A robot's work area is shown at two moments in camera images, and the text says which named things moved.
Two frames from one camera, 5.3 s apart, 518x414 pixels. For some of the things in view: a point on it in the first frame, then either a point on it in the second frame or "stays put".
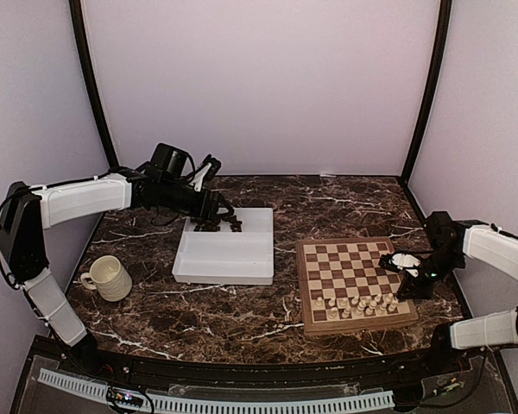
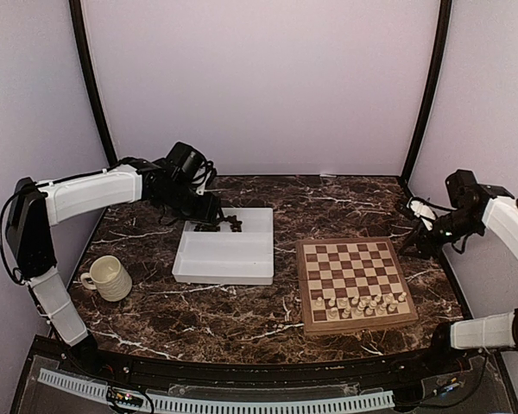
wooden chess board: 344,289 stays put
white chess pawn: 393,306 stays put
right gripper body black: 443,264 → 462,226
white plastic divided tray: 245,257 stays put
